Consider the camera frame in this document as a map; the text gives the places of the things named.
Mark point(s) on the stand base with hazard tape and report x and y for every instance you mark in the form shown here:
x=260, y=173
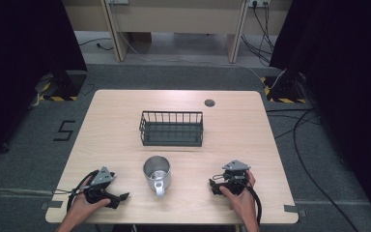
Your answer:
x=285, y=90
x=62, y=85

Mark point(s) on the beige wooden desk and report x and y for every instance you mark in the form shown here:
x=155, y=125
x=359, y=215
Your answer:
x=177, y=19

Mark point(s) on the grey tape strip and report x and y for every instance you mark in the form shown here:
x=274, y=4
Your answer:
x=52, y=204
x=293, y=209

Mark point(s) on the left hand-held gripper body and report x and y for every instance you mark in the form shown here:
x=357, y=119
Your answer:
x=102, y=178

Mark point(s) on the white wall socket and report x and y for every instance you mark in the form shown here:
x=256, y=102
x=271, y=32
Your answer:
x=259, y=2
x=118, y=1

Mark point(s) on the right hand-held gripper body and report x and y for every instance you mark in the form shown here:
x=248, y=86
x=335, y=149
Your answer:
x=235, y=175

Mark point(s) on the person's left hand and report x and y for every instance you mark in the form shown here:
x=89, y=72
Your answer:
x=85, y=208

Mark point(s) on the person's right hand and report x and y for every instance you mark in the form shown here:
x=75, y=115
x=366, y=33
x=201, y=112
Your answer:
x=245, y=203

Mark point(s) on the dark curtain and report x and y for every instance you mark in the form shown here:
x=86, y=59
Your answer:
x=22, y=64
x=344, y=80

